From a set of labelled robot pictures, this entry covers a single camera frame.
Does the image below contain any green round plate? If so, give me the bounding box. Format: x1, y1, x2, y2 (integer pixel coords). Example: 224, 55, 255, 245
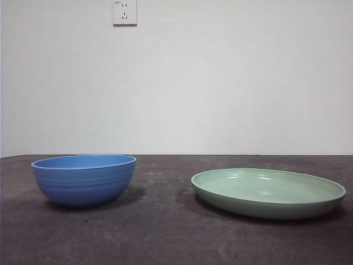
190, 167, 347, 220

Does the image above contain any dark grey table mat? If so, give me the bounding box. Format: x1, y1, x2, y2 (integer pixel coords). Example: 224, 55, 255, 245
0, 153, 353, 265

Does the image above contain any blue ribbed bowl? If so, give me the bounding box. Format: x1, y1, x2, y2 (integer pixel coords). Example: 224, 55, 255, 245
30, 154, 137, 207

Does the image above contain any white wall socket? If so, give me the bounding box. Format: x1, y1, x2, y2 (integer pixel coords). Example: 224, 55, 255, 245
113, 0, 138, 27

